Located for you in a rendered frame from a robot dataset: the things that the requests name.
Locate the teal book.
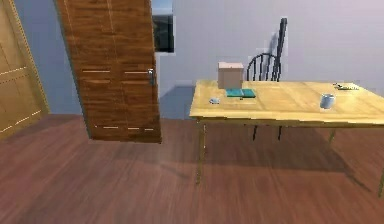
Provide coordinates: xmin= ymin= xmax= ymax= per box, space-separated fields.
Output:
xmin=225 ymin=88 xmax=257 ymax=99

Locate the tan cardboard box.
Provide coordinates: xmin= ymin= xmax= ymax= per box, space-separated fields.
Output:
xmin=217 ymin=61 xmax=245 ymax=90

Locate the black spindle chair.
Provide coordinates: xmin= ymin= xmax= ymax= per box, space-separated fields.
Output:
xmin=245 ymin=52 xmax=284 ymax=142

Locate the dark brown wooden door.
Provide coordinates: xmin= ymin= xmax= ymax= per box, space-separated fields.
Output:
xmin=54 ymin=0 xmax=163 ymax=145

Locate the dark framed window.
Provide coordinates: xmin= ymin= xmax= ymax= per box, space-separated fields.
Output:
xmin=151 ymin=0 xmax=175 ymax=54

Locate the yellow wooden table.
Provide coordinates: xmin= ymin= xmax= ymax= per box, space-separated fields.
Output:
xmin=189 ymin=79 xmax=384 ymax=198

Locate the pale blue mug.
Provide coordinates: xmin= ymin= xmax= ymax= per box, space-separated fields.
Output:
xmin=319 ymin=93 xmax=336 ymax=110

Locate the light brown wooden door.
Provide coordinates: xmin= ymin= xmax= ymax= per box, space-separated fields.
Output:
xmin=0 ymin=0 xmax=51 ymax=141

